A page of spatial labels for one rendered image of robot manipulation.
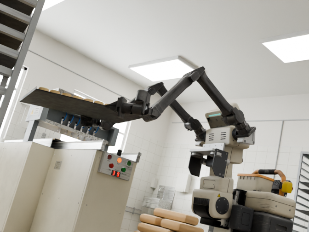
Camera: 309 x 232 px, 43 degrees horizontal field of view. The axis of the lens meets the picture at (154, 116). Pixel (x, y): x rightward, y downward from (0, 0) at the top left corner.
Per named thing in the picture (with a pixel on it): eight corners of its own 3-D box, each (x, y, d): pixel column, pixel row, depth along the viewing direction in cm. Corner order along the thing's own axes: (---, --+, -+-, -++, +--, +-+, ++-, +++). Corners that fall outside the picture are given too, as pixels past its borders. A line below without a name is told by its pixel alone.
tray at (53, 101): (117, 123, 243) (118, 121, 244) (148, 116, 209) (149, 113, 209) (19, 101, 216) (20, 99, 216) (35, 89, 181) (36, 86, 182)
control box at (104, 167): (97, 171, 256) (102, 151, 259) (126, 180, 269) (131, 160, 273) (100, 171, 253) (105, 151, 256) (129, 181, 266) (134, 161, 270)
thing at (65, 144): (7, 148, 414) (8, 142, 415) (9, 149, 415) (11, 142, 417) (100, 149, 254) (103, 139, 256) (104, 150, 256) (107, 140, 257)
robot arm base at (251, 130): (257, 128, 236) (243, 130, 246) (250, 117, 234) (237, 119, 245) (248, 136, 232) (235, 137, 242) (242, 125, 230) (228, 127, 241)
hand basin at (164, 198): (180, 234, 722) (192, 175, 750) (166, 231, 699) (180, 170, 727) (144, 224, 796) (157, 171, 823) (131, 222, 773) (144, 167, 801)
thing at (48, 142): (2, 147, 411) (4, 140, 413) (2, 147, 411) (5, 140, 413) (49, 147, 309) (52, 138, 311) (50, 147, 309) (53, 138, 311)
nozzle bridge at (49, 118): (18, 141, 327) (30, 103, 336) (91, 165, 367) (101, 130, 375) (31, 141, 301) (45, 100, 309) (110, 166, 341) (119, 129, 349)
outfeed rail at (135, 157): (32, 156, 430) (34, 150, 431) (35, 156, 431) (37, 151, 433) (136, 161, 270) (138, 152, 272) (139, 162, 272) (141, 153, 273)
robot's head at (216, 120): (226, 124, 273) (217, 104, 271) (247, 121, 255) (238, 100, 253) (211, 133, 266) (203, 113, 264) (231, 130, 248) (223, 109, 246)
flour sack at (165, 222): (178, 231, 602) (180, 222, 605) (158, 226, 630) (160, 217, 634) (204, 237, 651) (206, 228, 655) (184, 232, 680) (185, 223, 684)
